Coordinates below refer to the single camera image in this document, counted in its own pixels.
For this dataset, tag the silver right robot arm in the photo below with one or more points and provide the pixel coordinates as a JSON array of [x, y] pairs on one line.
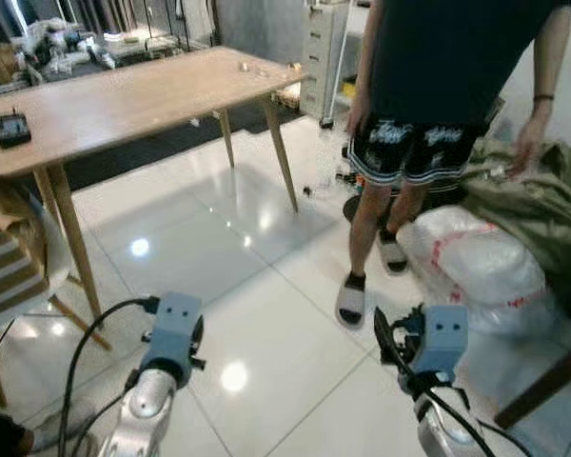
[[447, 428]]

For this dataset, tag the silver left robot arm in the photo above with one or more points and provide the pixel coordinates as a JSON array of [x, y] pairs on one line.
[[145, 414]]

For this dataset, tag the white slipper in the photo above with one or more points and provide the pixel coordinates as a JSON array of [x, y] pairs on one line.
[[350, 303], [394, 255]]

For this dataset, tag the white plastic wrapped bundle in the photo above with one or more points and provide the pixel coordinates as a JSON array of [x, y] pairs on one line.
[[476, 262]]

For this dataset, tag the dark brown wooden furniture leg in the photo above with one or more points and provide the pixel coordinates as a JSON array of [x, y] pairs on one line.
[[547, 381]]

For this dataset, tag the olive green fabric bag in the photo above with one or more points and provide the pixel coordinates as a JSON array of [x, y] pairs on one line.
[[542, 205]]

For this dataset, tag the dark floor carpet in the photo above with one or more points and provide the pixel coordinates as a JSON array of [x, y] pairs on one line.
[[152, 148]]

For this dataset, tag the wooden chair with striped cushion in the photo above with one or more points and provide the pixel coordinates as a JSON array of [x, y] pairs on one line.
[[8, 271]]

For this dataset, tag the light wooden table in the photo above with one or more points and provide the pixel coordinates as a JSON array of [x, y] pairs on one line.
[[124, 100]]

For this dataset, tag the person in black shorts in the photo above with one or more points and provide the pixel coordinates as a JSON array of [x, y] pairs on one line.
[[438, 57]]

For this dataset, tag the white drawer cabinet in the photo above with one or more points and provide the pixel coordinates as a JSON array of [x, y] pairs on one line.
[[324, 57]]

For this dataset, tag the pile of white grey parts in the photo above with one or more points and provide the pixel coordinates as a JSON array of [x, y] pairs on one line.
[[62, 48]]

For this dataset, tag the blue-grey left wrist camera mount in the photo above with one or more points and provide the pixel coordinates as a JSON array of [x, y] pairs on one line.
[[171, 328]]

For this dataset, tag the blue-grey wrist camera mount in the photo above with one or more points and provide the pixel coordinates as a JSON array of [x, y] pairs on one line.
[[443, 338], [171, 328]]

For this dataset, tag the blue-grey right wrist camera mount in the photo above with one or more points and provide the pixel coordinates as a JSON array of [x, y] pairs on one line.
[[443, 338]]

